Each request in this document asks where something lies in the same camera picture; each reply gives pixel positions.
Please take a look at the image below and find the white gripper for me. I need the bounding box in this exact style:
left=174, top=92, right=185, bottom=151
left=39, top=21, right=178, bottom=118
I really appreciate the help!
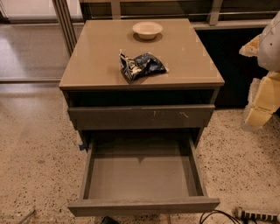
left=239, top=35, right=280, bottom=128

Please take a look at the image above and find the blue chip bag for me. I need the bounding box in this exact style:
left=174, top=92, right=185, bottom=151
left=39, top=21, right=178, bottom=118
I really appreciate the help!
left=119, top=51, right=169, bottom=83

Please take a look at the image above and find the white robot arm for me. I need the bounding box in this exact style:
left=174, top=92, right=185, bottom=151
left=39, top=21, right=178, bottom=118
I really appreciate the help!
left=239, top=11, right=280, bottom=131

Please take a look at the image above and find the closed grey top drawer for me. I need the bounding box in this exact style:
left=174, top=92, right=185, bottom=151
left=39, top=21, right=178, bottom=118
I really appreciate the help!
left=68, top=104, right=214, bottom=130

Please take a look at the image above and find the grey drawer cabinet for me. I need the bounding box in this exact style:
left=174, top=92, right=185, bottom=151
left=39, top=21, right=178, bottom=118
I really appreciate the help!
left=59, top=19, right=224, bottom=145

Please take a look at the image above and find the open grey middle drawer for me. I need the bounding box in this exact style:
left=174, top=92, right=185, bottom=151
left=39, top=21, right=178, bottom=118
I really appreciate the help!
left=68, top=136, right=220, bottom=217

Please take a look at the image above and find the black object under drawer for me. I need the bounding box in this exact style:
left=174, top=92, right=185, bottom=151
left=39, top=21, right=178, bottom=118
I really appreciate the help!
left=101, top=216, right=120, bottom=224

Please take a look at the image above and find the white power strip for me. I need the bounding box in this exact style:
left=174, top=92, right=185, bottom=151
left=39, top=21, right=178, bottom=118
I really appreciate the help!
left=234, top=206, right=280, bottom=224

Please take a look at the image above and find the white ceramic bowl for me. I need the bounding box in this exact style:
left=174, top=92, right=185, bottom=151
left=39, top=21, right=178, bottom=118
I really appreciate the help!
left=132, top=22, right=163, bottom=40

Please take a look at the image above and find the blue tape piece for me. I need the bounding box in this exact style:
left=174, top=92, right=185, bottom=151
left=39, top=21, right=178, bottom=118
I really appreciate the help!
left=79, top=144, right=85, bottom=151

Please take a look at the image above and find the metal rod on floor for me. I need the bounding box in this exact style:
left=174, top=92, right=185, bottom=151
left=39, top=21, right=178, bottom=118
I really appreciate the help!
left=17, top=208, right=36, bottom=224

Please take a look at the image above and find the black cable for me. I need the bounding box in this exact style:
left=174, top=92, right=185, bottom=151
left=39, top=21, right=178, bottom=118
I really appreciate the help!
left=199, top=209, right=242, bottom=224

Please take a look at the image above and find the metal window frame post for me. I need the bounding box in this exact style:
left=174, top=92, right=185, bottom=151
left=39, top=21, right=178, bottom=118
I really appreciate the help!
left=52, top=0, right=77, bottom=55

